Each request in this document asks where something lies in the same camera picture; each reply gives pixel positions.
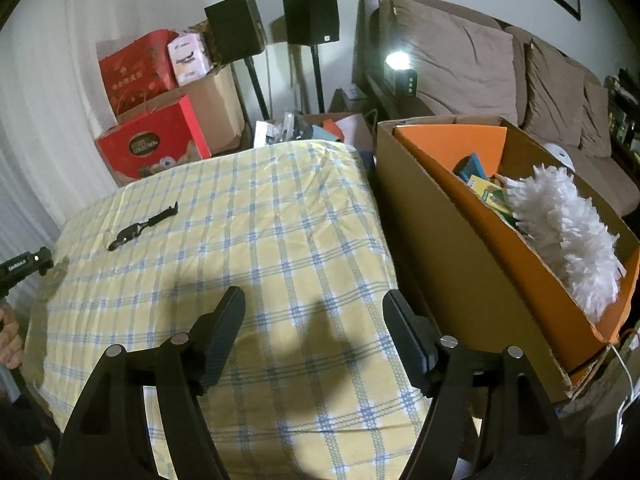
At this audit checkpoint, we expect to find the person's left hand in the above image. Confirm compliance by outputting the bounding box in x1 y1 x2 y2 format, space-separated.
0 304 24 370

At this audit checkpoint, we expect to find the pink white tissue pack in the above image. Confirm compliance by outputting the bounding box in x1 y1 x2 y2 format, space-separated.
166 32 211 87

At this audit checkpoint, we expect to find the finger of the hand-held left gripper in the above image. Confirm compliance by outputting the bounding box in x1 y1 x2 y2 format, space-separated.
0 246 54 286

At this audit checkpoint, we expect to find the dark cluttered shelf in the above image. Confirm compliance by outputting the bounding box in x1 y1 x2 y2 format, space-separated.
602 67 640 176

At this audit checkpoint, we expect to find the black speaker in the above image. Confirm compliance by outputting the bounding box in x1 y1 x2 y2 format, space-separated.
281 0 339 46
204 0 266 66

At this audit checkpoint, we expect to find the white nail lamp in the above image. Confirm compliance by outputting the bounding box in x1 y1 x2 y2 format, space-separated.
542 142 576 171

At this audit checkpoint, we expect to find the large brown cushion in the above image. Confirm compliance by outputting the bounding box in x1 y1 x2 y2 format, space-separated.
377 0 518 118

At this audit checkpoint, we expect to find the black slim hair clip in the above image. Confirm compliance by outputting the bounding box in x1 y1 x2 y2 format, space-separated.
107 201 179 252

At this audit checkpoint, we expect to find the cardboard box orange lining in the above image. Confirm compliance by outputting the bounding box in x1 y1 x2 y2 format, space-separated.
376 115 640 403

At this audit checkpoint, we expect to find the white curtain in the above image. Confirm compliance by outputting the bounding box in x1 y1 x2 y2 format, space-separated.
0 150 63 241

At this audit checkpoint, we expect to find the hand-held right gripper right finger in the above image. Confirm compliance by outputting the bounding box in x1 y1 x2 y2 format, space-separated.
382 290 583 480

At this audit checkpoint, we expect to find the teal plastic ring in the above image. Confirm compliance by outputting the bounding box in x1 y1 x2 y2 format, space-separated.
452 156 483 180

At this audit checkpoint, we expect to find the dark cloth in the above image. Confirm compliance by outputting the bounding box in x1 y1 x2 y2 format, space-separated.
0 395 48 448

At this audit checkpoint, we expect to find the white fluffy duster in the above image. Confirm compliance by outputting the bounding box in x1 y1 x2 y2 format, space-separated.
502 162 628 323

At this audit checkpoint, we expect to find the open box of clutter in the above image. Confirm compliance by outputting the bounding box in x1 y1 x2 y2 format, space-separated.
254 110 373 153

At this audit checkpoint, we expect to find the green yellow carton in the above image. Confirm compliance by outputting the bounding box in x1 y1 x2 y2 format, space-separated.
467 175 521 226

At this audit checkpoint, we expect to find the black speaker stand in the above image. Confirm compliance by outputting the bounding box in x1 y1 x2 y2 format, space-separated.
243 55 271 121
310 44 326 113

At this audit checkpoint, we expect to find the portable lantern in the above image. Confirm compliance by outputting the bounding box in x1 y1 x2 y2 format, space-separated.
382 50 418 97

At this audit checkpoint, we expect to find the brown sofa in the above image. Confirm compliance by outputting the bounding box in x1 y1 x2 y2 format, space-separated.
352 0 640 218

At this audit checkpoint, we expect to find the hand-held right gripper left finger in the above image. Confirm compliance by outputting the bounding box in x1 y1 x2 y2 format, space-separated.
52 285 247 480

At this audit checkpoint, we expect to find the red chocolate gift box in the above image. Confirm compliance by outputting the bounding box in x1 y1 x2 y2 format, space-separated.
95 94 212 187

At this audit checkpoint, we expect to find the red patterned gift box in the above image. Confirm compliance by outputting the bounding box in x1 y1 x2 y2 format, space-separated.
98 30 180 123

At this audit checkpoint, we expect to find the small brown cushion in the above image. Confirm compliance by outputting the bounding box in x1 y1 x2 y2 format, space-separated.
580 80 613 158

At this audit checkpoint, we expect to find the brown cardboard box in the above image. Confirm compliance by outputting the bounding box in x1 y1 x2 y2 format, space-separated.
117 65 246 157

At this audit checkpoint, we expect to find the yellow plaid blanket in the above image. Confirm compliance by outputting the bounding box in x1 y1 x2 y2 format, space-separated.
22 140 436 441

